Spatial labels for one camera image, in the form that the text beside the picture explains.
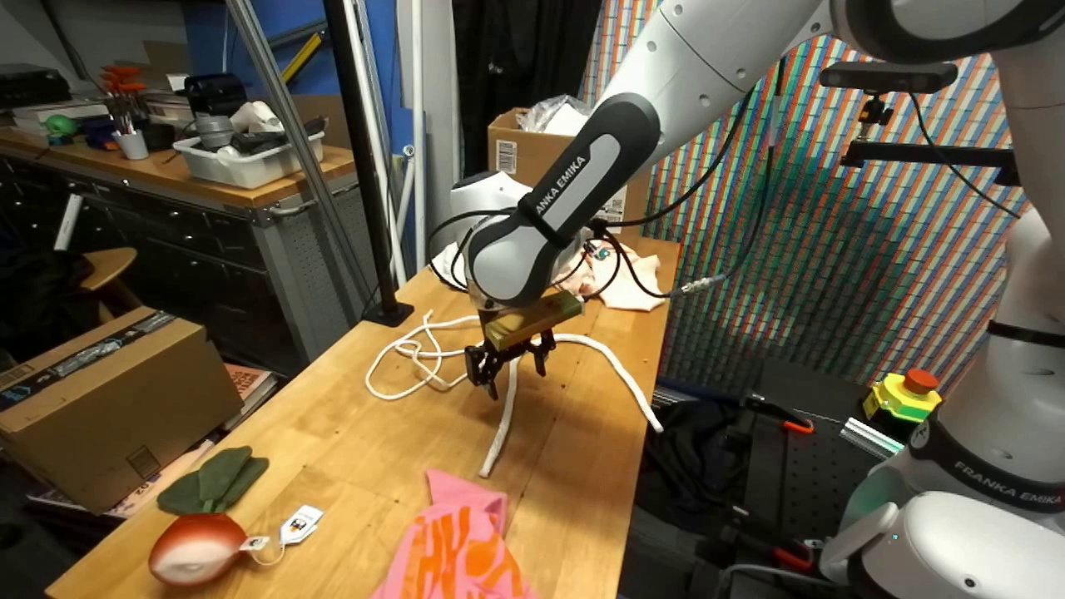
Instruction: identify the black camera stand pole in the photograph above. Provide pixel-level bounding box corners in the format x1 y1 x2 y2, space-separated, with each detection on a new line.
322 0 414 327

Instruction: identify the thin white cord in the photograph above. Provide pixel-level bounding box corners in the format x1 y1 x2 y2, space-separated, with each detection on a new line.
364 309 486 405

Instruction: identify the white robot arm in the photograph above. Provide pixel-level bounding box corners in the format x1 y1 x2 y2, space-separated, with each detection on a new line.
461 0 1065 599

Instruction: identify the red radish toy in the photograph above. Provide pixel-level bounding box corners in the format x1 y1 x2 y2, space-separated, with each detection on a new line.
151 446 270 586

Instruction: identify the wooden stool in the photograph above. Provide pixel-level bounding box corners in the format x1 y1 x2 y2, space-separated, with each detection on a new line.
80 246 138 293

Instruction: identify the cardboard box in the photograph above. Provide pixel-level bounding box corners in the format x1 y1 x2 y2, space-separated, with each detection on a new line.
486 102 657 228
0 305 241 513

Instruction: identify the white plastic bin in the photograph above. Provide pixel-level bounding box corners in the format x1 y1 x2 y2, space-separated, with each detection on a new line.
174 137 302 190

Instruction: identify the thick white rope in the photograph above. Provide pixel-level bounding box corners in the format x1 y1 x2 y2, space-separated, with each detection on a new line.
476 329 667 478

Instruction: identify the patterned cloth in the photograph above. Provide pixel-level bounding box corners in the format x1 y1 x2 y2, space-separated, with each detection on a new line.
430 235 670 314

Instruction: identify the pink cloth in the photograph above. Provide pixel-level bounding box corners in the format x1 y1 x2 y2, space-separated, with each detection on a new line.
374 469 534 599

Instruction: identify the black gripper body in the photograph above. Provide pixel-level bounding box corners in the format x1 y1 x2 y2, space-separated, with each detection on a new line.
467 335 556 397

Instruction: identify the yellow emergency stop button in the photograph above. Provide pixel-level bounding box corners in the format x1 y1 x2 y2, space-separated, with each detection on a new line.
861 366 941 424

